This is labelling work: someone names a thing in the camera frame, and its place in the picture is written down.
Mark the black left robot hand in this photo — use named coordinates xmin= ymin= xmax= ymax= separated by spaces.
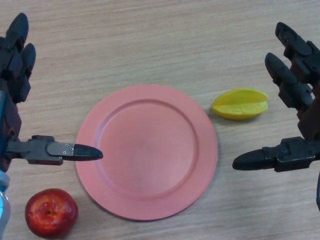
xmin=0 ymin=12 xmax=104 ymax=174

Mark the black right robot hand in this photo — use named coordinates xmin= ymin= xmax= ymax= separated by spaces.
xmin=231 ymin=21 xmax=320 ymax=173

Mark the yellow starfruit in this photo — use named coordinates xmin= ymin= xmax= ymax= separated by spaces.
xmin=211 ymin=87 xmax=269 ymax=121

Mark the round pink plate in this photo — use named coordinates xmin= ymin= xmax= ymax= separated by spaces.
xmin=75 ymin=84 xmax=219 ymax=222

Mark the red apple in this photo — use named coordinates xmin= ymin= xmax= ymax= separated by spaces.
xmin=24 ymin=188 xmax=79 ymax=239

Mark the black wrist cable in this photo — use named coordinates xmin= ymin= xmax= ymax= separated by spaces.
xmin=315 ymin=170 xmax=320 ymax=214

